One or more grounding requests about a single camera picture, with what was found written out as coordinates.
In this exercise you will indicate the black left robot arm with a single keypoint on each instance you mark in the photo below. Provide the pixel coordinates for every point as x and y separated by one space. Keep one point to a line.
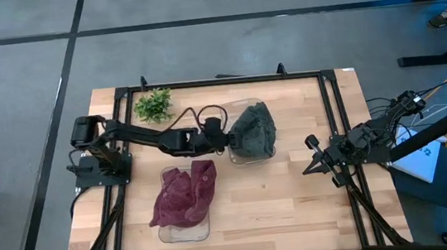
145 135

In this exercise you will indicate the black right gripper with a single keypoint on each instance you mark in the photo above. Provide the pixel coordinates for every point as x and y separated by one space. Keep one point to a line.
333 159

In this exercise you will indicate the black desk frame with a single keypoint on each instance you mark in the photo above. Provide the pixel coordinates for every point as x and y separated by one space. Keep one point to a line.
429 59

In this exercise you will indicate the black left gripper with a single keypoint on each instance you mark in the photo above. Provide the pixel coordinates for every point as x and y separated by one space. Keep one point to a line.
216 136

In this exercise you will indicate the black aluminium table frame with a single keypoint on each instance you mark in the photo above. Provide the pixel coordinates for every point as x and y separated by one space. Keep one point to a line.
243 79

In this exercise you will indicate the small green plant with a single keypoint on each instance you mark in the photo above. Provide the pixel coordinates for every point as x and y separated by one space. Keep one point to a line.
155 105

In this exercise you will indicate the clear plastic bin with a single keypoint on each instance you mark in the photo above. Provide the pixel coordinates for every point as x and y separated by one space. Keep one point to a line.
234 111
185 234

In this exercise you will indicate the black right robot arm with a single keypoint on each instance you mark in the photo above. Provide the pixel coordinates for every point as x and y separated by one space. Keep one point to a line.
374 138

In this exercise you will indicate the blue and white sheet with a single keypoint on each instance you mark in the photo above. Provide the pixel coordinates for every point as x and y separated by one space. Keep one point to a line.
419 162

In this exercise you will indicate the dark green cap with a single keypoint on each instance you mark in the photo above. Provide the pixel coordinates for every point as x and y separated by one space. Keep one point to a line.
253 134

